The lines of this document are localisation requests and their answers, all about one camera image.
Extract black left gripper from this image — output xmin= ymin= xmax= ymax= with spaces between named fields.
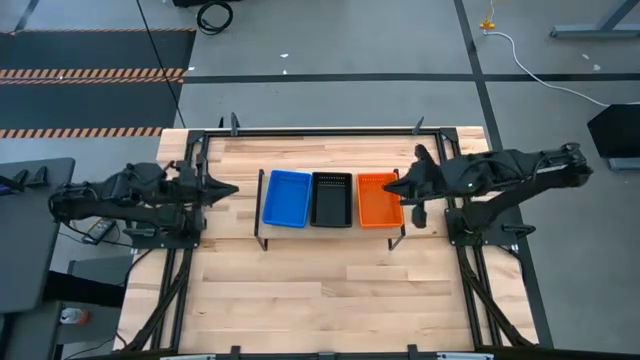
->
xmin=166 ymin=160 xmax=241 ymax=209

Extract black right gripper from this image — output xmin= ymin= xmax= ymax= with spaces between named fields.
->
xmin=382 ymin=159 xmax=456 ymax=207

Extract orange plastic basket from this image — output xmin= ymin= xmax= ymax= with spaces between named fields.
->
xmin=356 ymin=172 xmax=405 ymax=230

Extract blue plastic basket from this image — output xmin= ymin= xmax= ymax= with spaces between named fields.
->
xmin=261 ymin=169 xmax=313 ymax=230

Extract black plastic basket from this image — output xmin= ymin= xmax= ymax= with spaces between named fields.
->
xmin=309 ymin=171 xmax=354 ymax=229

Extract wooden shelf black metal legs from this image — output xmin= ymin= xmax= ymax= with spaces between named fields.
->
xmin=253 ymin=167 xmax=407 ymax=252

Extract black power adapter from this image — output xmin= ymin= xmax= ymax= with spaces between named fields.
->
xmin=81 ymin=218 xmax=117 ymax=246

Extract clear bottle orange cap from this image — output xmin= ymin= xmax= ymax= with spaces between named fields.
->
xmin=59 ymin=306 xmax=92 ymax=326

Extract dark gray desk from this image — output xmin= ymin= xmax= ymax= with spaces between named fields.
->
xmin=0 ymin=157 xmax=77 ymax=315

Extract gray metal table leg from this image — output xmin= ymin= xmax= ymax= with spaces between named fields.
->
xmin=549 ymin=0 xmax=640 ymax=40

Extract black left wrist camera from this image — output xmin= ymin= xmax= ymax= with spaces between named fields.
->
xmin=172 ymin=158 xmax=200 ymax=178

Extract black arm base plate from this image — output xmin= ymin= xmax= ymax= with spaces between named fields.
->
xmin=122 ymin=204 xmax=205 ymax=250
xmin=444 ymin=205 xmax=538 ymax=248

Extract long black floor cable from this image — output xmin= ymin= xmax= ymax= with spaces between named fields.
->
xmin=134 ymin=0 xmax=188 ymax=129

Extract coiled black cable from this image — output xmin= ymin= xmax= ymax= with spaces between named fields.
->
xmin=195 ymin=0 xmax=235 ymax=37

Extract white floor cable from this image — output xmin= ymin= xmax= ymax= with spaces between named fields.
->
xmin=482 ymin=29 xmax=612 ymax=109

